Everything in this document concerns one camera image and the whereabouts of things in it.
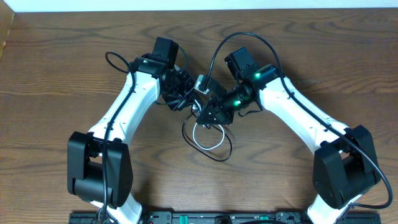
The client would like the white USB cable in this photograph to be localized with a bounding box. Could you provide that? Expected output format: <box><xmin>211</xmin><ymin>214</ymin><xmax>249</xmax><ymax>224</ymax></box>
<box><xmin>192</xmin><ymin>99</ymin><xmax>226</xmax><ymax>151</ymax></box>

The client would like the black USB cable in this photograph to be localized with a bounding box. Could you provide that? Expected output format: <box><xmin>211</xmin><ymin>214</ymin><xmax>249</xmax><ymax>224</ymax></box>
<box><xmin>181</xmin><ymin>113</ymin><xmax>233</xmax><ymax>162</ymax></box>

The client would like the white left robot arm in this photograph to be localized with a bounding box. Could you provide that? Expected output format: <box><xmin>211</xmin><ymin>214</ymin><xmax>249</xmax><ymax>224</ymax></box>
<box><xmin>67</xmin><ymin>37</ymin><xmax>193</xmax><ymax>223</ymax></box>

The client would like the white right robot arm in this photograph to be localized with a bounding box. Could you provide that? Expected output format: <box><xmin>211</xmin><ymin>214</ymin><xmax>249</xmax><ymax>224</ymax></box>
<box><xmin>195</xmin><ymin>47</ymin><xmax>381</xmax><ymax>223</ymax></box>

